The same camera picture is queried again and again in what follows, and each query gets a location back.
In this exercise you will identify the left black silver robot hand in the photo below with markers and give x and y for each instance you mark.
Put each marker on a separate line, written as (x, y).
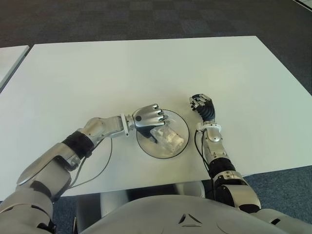
(146, 117)

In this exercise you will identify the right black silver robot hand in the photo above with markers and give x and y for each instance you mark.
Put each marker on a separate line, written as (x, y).
(207, 109)

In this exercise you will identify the clear bottle with blue cap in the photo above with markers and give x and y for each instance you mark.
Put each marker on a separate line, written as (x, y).
(168, 140)

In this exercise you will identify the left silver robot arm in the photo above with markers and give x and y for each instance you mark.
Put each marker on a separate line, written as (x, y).
(44, 170)

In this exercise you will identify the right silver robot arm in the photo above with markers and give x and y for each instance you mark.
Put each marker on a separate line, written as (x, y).
(217, 151)

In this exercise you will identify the white plate with black rim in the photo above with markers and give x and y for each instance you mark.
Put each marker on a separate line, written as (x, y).
(179, 124)

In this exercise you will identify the grey robot torso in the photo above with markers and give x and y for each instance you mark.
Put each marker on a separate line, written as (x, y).
(185, 217)

